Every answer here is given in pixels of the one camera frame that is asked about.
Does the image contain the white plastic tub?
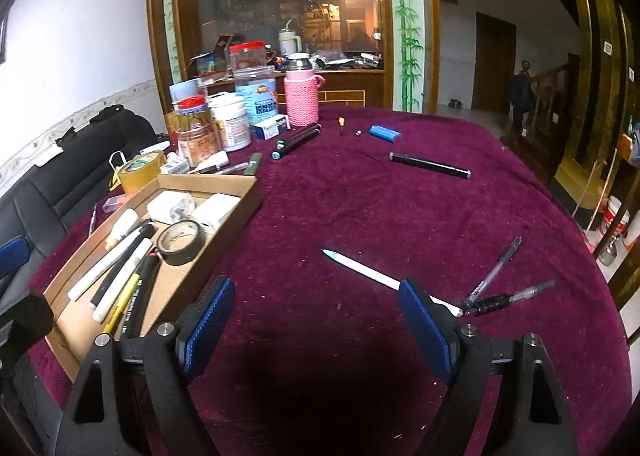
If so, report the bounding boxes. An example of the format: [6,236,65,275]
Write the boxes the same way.
[207,92,252,152]

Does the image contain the black tape roll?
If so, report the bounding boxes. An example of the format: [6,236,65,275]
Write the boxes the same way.
[156,220,207,267]

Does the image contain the jar in pink knitted sleeve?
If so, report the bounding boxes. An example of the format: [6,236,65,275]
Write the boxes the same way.
[284,52,326,129]

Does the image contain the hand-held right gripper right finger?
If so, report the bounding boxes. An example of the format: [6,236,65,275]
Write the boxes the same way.
[398,278,578,456]

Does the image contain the brown packing tape roll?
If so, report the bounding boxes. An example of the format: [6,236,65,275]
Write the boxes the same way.
[117,151,167,195]

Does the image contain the long white pen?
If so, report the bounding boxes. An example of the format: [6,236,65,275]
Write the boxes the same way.
[67,230,147,302]

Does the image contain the cardboard box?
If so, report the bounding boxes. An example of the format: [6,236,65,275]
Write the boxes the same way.
[43,174,264,382]

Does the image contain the flat white charger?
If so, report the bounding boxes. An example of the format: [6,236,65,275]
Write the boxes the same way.
[146,191,196,225]

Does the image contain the black gel pen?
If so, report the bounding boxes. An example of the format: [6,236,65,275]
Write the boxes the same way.
[464,279,557,317]

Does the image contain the blue lighter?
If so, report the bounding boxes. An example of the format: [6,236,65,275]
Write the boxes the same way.
[369,125,404,142]

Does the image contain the white pen light blue tip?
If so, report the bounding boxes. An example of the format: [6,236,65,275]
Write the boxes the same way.
[322,249,464,315]

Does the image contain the small blue white box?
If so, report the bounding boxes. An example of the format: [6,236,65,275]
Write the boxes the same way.
[253,114,291,141]

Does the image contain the black marker pink cap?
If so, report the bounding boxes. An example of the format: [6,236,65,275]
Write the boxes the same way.
[89,222,157,311]

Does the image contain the yellow pen black tip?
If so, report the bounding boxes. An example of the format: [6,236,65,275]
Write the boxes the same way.
[102,270,144,337]

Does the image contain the white cube charger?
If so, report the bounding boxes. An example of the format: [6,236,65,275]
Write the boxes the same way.
[191,193,242,235]

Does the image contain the white cup green straw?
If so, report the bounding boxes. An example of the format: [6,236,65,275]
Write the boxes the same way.
[278,28,301,57]

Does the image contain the three dark markers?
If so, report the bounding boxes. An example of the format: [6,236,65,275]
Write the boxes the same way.
[272,128,321,161]

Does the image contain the black marker green cap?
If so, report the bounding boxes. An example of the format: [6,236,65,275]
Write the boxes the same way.
[276,123,321,149]

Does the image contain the white glue bottle orange cap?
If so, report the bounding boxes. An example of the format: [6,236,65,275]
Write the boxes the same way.
[104,208,140,249]

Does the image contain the thick white marker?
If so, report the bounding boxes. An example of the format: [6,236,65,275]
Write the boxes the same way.
[92,238,154,325]

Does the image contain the red lid jar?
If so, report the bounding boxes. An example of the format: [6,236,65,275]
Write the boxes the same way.
[177,96,209,117]

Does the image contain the clear gel pen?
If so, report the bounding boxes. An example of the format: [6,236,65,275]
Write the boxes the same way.
[461,235,524,310]

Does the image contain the wooden door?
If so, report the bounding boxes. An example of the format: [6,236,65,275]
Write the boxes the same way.
[472,11,517,115]

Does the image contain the maroon tablecloth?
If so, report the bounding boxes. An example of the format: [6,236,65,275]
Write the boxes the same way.
[27,106,634,456]

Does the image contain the bamboo painted panel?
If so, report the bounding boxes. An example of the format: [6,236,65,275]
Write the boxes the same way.
[392,0,427,112]
[162,0,182,82]

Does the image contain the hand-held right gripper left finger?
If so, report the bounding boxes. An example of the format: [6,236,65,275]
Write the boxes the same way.
[54,276,236,456]

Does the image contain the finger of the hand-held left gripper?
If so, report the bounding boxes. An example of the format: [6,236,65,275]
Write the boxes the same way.
[0,235,29,280]
[0,291,54,373]

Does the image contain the black leather sofa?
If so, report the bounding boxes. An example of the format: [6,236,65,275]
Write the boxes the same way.
[0,104,162,317]

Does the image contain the blue label plastic jar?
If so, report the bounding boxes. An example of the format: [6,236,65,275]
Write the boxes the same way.
[228,42,279,125]

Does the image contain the white red bucket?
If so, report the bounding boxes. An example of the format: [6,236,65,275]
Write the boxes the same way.
[602,195,632,237]

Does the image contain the white cap black tube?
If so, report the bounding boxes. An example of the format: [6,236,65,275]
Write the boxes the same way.
[192,151,231,175]

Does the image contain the long black pen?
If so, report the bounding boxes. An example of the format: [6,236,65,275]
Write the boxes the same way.
[389,152,472,181]

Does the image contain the wooden counter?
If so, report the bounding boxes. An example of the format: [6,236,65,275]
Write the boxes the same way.
[199,66,387,109]

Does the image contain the glass jar orange label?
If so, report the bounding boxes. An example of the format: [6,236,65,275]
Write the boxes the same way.
[177,120,222,167]

